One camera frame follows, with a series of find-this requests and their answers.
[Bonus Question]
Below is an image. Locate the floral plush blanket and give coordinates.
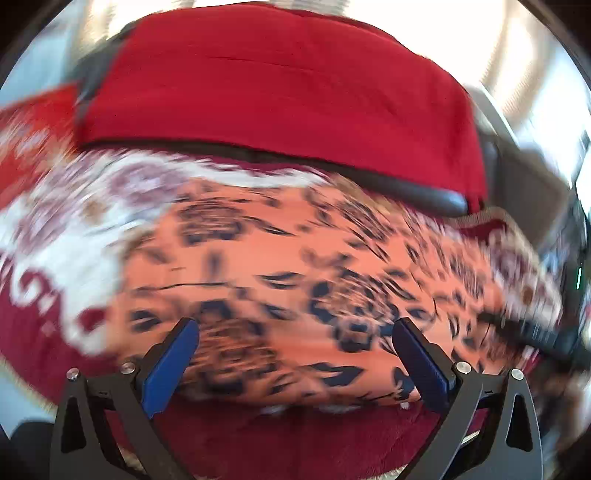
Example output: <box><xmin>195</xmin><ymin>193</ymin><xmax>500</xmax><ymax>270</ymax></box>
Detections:
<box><xmin>0</xmin><ymin>148</ymin><xmax>571</xmax><ymax>480</ymax></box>

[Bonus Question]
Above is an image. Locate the red box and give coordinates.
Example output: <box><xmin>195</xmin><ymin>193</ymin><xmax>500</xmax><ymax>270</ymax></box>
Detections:
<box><xmin>0</xmin><ymin>83</ymin><xmax>85</xmax><ymax>197</ymax></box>

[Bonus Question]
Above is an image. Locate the white dotted curtain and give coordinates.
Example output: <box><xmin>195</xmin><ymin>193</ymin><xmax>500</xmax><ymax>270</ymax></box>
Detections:
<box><xmin>443</xmin><ymin>0</ymin><xmax>568</xmax><ymax>97</ymax></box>

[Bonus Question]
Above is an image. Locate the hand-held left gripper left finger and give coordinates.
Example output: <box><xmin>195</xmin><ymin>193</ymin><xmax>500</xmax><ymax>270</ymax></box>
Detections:
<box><xmin>50</xmin><ymin>318</ymin><xmax>200</xmax><ymax>480</ymax></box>

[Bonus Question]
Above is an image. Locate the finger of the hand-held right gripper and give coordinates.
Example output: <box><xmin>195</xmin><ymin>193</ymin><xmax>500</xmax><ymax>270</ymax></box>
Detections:
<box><xmin>480</xmin><ymin>315</ymin><xmax>579</xmax><ymax>364</ymax></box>

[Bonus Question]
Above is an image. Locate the orange floral top with lace collar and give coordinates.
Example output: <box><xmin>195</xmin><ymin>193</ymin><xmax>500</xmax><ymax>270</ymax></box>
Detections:
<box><xmin>111</xmin><ymin>178</ymin><xmax>565</xmax><ymax>412</ymax></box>

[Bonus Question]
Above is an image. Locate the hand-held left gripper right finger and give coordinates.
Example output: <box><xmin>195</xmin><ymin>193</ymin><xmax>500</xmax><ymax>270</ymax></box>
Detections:
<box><xmin>392</xmin><ymin>318</ymin><xmax>544</xmax><ymax>480</ymax></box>

